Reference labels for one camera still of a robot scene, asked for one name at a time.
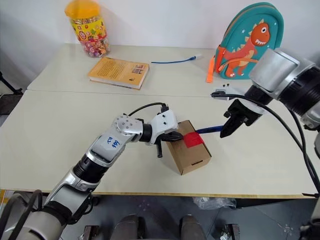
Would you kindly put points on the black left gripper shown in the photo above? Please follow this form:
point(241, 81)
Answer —
point(162, 140)

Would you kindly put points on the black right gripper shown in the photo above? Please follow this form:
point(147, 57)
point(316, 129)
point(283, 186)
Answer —
point(243, 112)

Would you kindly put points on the blue pen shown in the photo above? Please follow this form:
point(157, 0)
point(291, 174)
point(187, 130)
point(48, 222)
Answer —
point(210, 129)

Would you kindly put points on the brown cardboard box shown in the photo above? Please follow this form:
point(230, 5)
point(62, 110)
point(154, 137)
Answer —
point(190, 157)

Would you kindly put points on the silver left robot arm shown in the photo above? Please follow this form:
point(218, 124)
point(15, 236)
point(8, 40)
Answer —
point(107, 147)

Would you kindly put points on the red tape strip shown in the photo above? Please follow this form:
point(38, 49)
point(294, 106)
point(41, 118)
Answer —
point(193, 140)

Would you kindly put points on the crumpled clear plastic bag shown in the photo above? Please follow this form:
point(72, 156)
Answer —
point(215, 202)

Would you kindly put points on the dark rounded shape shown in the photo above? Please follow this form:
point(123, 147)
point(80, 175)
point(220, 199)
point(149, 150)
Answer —
point(131, 228)
point(192, 228)

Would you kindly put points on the yellow paperback book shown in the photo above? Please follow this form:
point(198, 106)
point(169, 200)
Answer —
point(115, 68)

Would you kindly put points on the teal dinosaur backpack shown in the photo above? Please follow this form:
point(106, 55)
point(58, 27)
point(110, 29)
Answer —
point(250, 30)

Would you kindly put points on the candy jar with yellow lid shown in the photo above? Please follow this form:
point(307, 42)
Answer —
point(91, 32)

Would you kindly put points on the black stand leg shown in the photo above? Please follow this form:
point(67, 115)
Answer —
point(10, 86)

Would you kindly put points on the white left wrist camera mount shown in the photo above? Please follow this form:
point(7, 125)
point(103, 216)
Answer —
point(163, 122)

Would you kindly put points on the rusty metal bracket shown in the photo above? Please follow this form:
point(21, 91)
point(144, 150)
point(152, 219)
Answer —
point(231, 232)
point(91, 233)

